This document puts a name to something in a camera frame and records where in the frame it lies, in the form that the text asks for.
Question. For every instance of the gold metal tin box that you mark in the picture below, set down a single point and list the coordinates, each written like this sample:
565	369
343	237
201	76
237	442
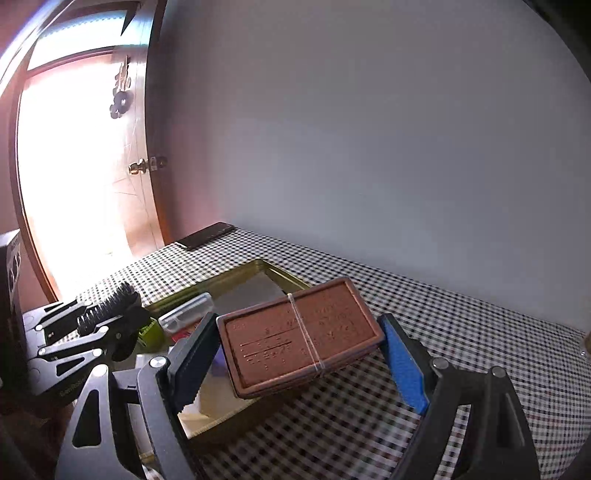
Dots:
217	416

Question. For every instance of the door hanging ornament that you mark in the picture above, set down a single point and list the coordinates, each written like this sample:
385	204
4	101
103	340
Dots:
121	94

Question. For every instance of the wooden door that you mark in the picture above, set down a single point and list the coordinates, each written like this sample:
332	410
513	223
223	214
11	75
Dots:
64	159

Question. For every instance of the brass door knob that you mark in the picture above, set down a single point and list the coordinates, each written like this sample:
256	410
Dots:
142	166

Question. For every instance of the red small box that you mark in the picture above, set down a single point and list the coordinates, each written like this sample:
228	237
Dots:
181	335

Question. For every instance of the clear plastic case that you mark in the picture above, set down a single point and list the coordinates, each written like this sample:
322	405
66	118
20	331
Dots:
186	314

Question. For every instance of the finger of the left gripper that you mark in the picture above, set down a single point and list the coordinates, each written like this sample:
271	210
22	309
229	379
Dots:
116	304

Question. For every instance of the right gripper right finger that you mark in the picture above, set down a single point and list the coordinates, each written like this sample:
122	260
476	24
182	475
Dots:
433	388

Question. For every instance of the black smartphone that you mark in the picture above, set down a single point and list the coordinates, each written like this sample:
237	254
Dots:
205	235

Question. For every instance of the brown rectangular tin box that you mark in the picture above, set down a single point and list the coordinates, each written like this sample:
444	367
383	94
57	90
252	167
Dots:
289	341

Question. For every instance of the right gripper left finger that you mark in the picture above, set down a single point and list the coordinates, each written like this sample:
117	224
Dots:
165	386

